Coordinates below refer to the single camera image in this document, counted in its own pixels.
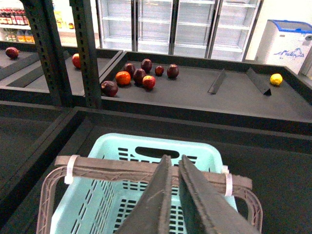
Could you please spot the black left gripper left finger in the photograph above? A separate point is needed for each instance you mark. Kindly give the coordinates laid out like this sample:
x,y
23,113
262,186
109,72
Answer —
x,y
151,215

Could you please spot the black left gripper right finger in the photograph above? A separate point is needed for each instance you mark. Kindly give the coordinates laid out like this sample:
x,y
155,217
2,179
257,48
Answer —
x,y
206,211

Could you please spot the brown basket handle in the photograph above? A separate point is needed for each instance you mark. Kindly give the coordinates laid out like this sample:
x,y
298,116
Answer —
x,y
115,170

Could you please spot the light blue plastic basket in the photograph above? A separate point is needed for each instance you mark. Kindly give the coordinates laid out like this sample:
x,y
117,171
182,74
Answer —
x,y
91,206

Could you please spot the dark red apple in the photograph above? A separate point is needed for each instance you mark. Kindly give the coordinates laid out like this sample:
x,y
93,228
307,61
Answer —
x,y
12,52
109,88
138,76
146,65
130,68
172,71

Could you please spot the red orange apple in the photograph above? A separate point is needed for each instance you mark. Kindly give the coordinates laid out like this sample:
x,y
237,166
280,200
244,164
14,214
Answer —
x,y
123,78

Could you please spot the small red apple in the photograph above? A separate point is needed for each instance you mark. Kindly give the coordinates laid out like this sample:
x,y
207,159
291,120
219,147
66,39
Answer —
x,y
159,70

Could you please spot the white zip tie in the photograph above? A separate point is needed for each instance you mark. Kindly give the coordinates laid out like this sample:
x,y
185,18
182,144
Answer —
x,y
68,179
229,180

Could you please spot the black divider wedge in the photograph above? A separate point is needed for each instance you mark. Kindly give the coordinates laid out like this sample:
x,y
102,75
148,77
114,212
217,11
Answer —
x,y
217,82
260,85

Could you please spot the yellow lemon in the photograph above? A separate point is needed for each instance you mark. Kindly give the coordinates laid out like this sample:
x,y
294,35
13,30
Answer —
x,y
276,79

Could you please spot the red fruit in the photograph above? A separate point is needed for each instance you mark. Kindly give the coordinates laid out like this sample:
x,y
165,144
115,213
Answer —
x,y
76,60

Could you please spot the glass door refrigerator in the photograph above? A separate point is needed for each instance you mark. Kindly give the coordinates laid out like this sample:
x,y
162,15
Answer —
x,y
209,29

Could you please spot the white chest freezer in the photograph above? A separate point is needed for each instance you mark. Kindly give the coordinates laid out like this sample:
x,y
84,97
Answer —
x,y
285,43

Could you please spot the black shelf post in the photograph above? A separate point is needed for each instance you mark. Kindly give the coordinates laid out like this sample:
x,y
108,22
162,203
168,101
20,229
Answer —
x,y
82,15
43,25

